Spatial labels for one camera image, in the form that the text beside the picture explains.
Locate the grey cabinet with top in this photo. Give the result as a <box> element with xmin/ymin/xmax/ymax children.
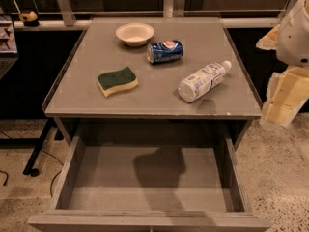
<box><xmin>43</xmin><ymin>17</ymin><xmax>262</xmax><ymax>142</ymax></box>

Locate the metal window frame rail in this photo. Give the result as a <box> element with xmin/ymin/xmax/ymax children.
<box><xmin>8</xmin><ymin>0</ymin><xmax>297</xmax><ymax>30</ymax></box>

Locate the white bowl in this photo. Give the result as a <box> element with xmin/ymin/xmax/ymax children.
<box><xmin>116</xmin><ymin>23</ymin><xmax>155</xmax><ymax>47</ymax></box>

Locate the black floor cable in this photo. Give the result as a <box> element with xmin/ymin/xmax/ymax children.
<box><xmin>0</xmin><ymin>129</ymin><xmax>65</xmax><ymax>198</ymax></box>

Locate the open grey top drawer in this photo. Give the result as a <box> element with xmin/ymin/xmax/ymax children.
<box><xmin>27</xmin><ymin>135</ymin><xmax>272</xmax><ymax>232</ymax></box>

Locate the green yellow sponge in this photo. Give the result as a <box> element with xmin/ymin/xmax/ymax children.
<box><xmin>97</xmin><ymin>67</ymin><xmax>138</xmax><ymax>98</ymax></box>

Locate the clear plastic bottle blue label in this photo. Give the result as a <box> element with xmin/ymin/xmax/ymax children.
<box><xmin>178</xmin><ymin>61</ymin><xmax>232</xmax><ymax>102</ymax></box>

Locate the black desk leg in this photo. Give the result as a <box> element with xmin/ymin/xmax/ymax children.
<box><xmin>23</xmin><ymin>119</ymin><xmax>53</xmax><ymax>177</ymax></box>

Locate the blue soda can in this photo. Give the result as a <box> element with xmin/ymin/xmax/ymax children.
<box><xmin>147</xmin><ymin>40</ymin><xmax>183</xmax><ymax>64</ymax></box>

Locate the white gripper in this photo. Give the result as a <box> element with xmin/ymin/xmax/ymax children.
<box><xmin>256</xmin><ymin>0</ymin><xmax>309</xmax><ymax>128</ymax></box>

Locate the yellow black tape measure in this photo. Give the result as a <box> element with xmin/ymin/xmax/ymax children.
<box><xmin>19</xmin><ymin>10</ymin><xmax>39</xmax><ymax>26</ymax></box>

